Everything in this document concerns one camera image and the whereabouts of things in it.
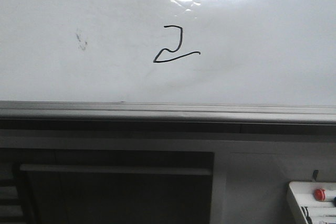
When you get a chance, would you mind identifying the white whiteboard with aluminium frame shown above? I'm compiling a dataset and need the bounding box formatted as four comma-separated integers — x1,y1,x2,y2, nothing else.
1,0,335,124

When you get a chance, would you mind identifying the red capped marker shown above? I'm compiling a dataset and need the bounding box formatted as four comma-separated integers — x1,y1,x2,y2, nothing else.
313,188,336,202

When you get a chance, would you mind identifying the white marker tray box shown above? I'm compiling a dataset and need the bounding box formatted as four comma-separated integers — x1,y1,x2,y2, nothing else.
287,182,335,223

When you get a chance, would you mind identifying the dark cabinet with white bar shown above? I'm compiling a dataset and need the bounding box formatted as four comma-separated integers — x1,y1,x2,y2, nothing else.
1,148,214,223

